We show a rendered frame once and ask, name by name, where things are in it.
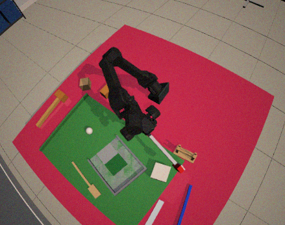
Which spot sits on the green mat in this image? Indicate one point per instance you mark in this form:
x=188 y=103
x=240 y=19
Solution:
x=72 y=143

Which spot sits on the white ball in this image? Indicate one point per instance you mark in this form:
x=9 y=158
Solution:
x=89 y=130

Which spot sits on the grey flat bar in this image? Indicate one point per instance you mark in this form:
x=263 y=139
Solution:
x=155 y=212

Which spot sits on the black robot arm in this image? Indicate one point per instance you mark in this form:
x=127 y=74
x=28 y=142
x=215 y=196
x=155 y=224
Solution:
x=119 y=98

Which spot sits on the beige cube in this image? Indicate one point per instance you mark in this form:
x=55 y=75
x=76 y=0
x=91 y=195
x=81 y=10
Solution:
x=160 y=172

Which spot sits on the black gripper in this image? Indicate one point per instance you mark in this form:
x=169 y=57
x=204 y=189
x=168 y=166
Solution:
x=152 y=111

